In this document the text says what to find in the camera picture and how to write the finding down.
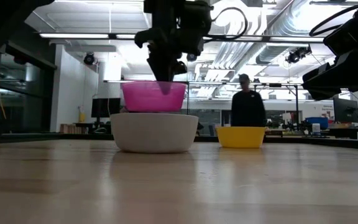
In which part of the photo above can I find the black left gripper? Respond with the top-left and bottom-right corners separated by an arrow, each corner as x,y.
134,0 -> 188,95

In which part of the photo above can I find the translucent pink plastic bowl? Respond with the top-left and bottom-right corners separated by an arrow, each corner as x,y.
121,80 -> 188,113

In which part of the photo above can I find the yellow plastic bowl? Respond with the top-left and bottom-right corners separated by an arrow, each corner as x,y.
215,126 -> 267,149

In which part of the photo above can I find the black computer monitor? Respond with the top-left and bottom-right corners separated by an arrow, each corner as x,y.
333,96 -> 358,123
91,98 -> 122,118

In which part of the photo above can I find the blue storage bin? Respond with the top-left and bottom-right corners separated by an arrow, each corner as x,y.
305,116 -> 329,130

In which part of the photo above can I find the white bowl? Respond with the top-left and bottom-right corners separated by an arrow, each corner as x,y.
109,112 -> 200,154

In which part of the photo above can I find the person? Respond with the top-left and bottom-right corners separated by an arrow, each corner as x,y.
230,73 -> 267,128

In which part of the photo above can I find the black framed glass partition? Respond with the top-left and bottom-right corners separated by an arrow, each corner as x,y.
0,43 -> 58,135

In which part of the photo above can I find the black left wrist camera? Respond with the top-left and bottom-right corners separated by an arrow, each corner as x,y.
181,1 -> 214,57

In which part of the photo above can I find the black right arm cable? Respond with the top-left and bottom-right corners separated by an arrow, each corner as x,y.
308,0 -> 358,37

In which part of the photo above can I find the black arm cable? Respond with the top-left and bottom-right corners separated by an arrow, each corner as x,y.
308,0 -> 358,37
209,6 -> 249,42

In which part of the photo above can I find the grey ventilation duct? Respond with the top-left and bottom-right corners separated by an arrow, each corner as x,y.
255,0 -> 315,65

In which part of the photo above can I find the black aluminium table frame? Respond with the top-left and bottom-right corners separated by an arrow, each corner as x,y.
0,132 -> 358,151

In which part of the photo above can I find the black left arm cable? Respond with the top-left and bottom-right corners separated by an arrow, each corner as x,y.
209,6 -> 249,42

